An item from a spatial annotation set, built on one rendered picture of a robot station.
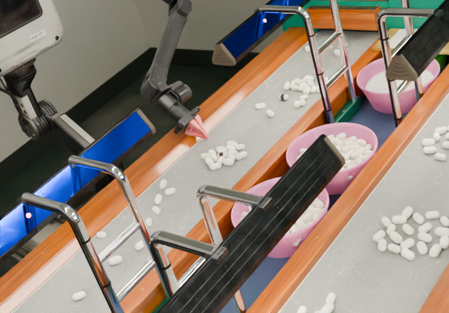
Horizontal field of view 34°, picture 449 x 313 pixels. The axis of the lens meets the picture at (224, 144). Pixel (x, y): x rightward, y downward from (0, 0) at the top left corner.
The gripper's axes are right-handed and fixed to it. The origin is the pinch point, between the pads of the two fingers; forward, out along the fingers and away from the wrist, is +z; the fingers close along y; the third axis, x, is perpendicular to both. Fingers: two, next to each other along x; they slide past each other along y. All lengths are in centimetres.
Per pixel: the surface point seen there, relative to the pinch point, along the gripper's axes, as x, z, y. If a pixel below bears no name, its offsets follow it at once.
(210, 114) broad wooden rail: 4.1, -6.2, 11.9
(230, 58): -36.6, -3.4, -1.0
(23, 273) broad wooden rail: 7, -6, -72
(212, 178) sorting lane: -7.4, 12.9, -16.1
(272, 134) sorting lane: -11.1, 16.4, 9.3
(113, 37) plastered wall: 157, -130, 133
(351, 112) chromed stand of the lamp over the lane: -17.4, 30.1, 33.4
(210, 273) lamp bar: -73, 39, -78
